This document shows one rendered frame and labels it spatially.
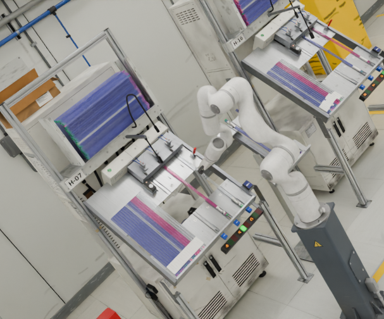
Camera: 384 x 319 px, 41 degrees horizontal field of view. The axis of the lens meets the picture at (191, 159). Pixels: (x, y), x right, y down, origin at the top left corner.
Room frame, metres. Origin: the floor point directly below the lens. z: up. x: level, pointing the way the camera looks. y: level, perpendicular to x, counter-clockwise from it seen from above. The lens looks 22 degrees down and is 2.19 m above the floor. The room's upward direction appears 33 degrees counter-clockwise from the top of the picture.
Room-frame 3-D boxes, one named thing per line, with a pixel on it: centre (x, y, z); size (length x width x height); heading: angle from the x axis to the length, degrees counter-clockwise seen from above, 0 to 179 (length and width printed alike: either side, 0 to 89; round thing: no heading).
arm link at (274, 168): (2.15, -0.33, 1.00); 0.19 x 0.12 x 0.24; 121
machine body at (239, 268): (3.03, 0.40, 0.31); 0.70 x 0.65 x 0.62; 117
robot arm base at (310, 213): (2.17, -0.35, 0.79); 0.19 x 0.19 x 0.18
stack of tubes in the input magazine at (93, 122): (2.95, 0.29, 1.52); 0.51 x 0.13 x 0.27; 117
